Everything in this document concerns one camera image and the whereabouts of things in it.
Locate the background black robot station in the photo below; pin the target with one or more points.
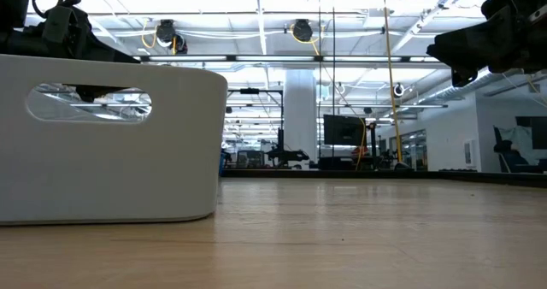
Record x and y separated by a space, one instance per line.
286 155

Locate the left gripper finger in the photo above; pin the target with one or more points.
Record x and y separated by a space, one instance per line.
102 54
96 93

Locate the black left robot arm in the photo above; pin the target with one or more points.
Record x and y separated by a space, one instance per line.
15 2

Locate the grey plastic bin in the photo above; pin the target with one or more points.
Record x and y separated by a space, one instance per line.
171 161

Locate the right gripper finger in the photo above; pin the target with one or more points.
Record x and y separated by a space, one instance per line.
470 49

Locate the black background monitor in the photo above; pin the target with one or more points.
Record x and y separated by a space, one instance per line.
344 131

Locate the background black gantry frame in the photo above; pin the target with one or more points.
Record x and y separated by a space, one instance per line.
255 91

